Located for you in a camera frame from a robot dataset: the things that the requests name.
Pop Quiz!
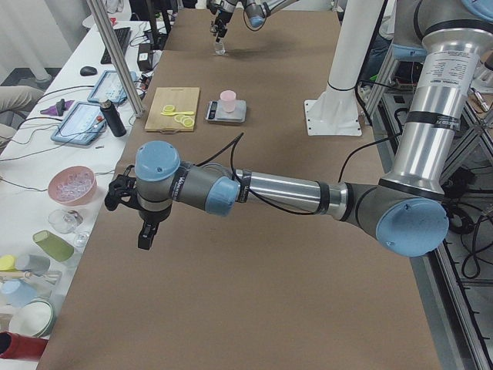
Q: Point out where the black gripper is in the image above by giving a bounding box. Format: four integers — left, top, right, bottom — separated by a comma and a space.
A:
105, 165, 172, 250
210, 10, 231, 42

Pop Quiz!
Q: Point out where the clear glass sauce bottle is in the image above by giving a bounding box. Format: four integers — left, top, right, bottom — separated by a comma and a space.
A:
213, 40, 226, 56

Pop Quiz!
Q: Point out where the pink plastic cup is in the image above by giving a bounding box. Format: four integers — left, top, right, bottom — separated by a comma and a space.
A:
220, 89, 236, 113

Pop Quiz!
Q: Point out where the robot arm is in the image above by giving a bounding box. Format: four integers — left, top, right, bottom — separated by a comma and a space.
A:
105, 1, 492, 257
206, 0, 296, 42

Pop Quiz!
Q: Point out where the silver kitchen scale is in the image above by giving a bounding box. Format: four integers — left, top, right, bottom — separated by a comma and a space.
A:
205, 100, 247, 124

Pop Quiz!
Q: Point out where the green plastic cup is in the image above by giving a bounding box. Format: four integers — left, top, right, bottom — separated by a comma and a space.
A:
32, 230, 75, 262

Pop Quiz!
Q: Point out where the grey cup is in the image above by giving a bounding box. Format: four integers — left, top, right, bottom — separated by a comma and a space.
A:
15, 254, 51, 274

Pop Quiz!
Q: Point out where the light blue cup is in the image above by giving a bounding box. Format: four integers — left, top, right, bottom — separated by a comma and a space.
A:
1, 279, 38, 308

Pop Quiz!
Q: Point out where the yellow cup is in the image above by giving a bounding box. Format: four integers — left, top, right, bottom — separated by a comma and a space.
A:
0, 254, 16, 272

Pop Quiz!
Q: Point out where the black power adapter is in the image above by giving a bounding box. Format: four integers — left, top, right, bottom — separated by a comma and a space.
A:
137, 43, 153, 72

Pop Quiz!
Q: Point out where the yellow plastic knife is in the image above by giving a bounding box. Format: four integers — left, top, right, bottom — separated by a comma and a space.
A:
160, 111, 195, 116

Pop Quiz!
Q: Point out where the wine glass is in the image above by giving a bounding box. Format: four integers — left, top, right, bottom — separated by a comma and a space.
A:
48, 209, 89, 248

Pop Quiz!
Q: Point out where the bamboo cutting board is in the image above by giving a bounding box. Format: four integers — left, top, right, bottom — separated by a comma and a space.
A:
144, 87, 200, 133

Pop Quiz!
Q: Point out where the pink bowl with ice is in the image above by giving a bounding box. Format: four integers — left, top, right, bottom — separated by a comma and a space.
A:
48, 166, 97, 206

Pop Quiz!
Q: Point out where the lemon slice far end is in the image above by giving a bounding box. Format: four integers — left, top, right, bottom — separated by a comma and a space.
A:
162, 104, 176, 114

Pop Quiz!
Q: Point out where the black keyboard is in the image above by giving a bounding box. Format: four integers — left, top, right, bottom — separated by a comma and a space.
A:
100, 27, 132, 66

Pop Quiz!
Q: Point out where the far teach pendant tablet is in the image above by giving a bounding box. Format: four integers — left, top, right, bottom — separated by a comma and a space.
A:
87, 70, 126, 105

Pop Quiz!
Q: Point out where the teach pendant tablet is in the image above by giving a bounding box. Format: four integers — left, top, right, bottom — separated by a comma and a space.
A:
87, 70, 126, 105
51, 102, 106, 146

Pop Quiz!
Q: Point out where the near teach pendant tablet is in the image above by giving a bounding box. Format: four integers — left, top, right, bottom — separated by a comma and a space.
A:
51, 102, 106, 146

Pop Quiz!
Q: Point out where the white green bowl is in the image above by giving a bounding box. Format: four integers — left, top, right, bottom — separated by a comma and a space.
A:
8, 300, 55, 338

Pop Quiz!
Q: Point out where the black water bottle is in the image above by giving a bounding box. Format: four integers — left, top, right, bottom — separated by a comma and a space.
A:
99, 98, 126, 137

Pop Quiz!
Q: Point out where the black computer mouse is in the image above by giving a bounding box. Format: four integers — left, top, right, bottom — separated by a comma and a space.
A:
79, 66, 98, 76

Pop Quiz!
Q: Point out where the red cylinder container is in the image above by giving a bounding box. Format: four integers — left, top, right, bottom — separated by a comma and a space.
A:
1, 331, 49, 361

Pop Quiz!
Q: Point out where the lemon slice near handle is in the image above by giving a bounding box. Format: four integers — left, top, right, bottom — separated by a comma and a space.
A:
174, 115, 195, 128

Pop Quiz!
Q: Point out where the aluminium frame post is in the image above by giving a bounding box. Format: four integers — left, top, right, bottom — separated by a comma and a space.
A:
86, 0, 144, 118

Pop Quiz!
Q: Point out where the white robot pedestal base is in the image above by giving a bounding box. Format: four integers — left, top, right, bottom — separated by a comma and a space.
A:
305, 0, 386, 136

